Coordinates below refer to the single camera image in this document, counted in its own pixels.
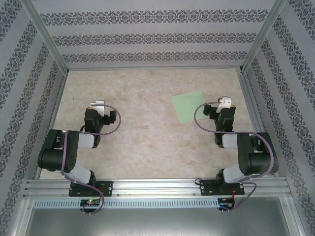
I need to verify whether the light green paper sheet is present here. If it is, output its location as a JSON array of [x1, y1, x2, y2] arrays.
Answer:
[[171, 90, 207, 123]]

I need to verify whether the grey metal sheet panel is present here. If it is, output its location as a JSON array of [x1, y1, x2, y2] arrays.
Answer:
[[14, 196, 303, 236]]

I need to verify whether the right circuit board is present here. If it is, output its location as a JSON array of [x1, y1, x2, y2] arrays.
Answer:
[[219, 197, 235, 207]]

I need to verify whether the circuit board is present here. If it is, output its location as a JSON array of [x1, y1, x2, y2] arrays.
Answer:
[[219, 197, 235, 207], [80, 199, 101, 207]]

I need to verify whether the left circuit board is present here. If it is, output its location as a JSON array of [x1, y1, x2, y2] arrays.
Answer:
[[80, 199, 101, 207]]

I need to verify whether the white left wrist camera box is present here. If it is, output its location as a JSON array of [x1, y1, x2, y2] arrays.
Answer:
[[90, 100, 107, 114]]

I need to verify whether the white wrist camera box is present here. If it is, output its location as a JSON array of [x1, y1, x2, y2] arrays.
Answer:
[[90, 100, 107, 114], [217, 96, 233, 113]]

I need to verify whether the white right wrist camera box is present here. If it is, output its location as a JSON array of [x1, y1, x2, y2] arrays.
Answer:
[[217, 96, 233, 113]]

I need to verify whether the aluminium right side rail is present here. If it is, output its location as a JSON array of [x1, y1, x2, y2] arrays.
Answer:
[[237, 68, 280, 177]]

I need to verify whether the aluminium left side rail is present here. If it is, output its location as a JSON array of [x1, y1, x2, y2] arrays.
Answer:
[[33, 70, 69, 180]]

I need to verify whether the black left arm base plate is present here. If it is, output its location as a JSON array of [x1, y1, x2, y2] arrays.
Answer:
[[68, 180, 114, 197]]

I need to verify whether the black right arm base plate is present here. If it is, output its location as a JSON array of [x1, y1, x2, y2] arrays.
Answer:
[[200, 179, 246, 197]]

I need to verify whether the aluminium rear frame bar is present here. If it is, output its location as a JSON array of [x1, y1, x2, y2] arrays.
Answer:
[[66, 65, 244, 72]]

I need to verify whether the aluminium right frame post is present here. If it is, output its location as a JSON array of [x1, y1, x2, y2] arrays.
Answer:
[[241, 0, 289, 73]]

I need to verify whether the aluminium frame post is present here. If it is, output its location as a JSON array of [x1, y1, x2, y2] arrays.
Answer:
[[21, 0, 69, 72], [241, 0, 289, 73]]

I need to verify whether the aluminium left frame post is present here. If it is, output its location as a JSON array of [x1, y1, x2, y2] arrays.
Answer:
[[21, 0, 69, 72]]

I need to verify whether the aluminium mounting rail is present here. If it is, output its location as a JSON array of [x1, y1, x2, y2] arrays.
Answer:
[[23, 178, 292, 199]]

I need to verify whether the slotted grey cable duct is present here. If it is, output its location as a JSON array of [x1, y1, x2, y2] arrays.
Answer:
[[33, 198, 220, 208]]

